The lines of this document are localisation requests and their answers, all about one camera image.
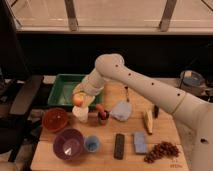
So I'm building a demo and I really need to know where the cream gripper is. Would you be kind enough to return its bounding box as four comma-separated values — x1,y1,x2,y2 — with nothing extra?
72,84,95,106

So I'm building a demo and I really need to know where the yellow red apple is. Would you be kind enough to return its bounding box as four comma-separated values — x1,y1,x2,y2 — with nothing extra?
72,94,84,107

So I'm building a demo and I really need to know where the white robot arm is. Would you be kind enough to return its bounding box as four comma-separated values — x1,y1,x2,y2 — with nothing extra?
74,54,213,171

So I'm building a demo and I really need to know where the white paper cup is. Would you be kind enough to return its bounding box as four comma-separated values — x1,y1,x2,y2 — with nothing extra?
72,106,89,123

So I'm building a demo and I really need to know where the small blue cup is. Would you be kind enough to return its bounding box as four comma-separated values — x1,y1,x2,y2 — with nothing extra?
84,135,100,153

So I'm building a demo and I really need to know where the green plastic tray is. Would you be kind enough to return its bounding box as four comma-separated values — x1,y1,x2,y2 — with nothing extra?
48,74,102,108

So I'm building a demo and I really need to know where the red brown bowl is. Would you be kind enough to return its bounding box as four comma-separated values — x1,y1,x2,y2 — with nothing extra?
42,108,68,132

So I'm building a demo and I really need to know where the purple bowl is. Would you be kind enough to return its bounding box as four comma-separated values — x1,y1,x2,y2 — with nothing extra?
53,129,84,161

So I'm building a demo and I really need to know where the black remote bar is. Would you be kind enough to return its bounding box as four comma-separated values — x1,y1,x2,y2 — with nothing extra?
114,134,125,160

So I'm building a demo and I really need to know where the black office chair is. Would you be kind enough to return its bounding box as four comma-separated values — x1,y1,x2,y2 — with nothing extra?
0,75,44,162

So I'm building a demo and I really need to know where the blue sponge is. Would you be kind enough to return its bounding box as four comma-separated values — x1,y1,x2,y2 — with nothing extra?
133,132,148,154

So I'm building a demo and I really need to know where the bunch of red grapes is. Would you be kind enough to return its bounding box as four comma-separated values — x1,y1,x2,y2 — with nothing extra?
144,141,179,163

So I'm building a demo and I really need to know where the grey round device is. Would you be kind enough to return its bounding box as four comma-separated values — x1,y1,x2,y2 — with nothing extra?
179,70,205,96

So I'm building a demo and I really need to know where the red handled tool in cup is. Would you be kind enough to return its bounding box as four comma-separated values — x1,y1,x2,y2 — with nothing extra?
96,104,109,125

